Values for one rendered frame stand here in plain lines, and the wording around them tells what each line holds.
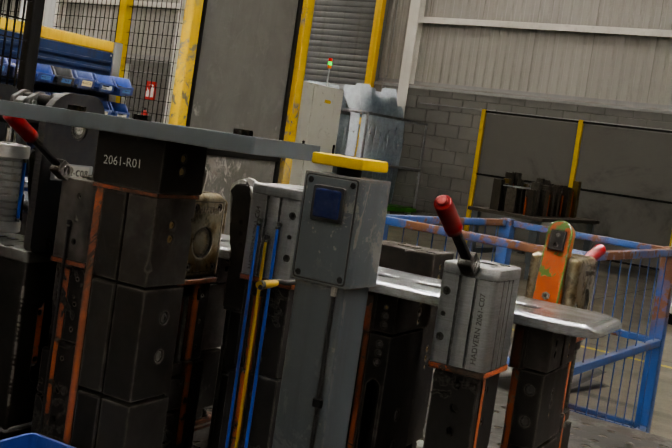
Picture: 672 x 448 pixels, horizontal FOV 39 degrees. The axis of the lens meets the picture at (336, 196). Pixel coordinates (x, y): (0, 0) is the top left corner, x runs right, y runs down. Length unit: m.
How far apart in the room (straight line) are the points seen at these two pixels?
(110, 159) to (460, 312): 0.43
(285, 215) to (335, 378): 0.26
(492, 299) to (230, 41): 3.81
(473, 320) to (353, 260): 0.18
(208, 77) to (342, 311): 3.76
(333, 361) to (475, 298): 0.19
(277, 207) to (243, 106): 3.74
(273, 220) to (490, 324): 0.30
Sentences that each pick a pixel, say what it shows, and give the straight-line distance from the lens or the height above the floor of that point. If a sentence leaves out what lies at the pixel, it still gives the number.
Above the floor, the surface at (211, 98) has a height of 1.31.
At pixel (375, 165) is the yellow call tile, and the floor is 1.15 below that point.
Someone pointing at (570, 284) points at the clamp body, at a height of 1.02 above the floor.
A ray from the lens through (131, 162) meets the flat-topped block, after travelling 1.10.
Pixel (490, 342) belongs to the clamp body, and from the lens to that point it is 1.08.
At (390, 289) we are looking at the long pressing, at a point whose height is 1.00.
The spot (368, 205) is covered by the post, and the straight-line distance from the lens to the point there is 0.96.
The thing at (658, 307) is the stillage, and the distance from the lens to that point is 4.16.
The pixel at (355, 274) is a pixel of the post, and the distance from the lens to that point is 0.97.
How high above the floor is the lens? 1.17
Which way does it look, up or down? 3 degrees down
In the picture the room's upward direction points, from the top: 8 degrees clockwise
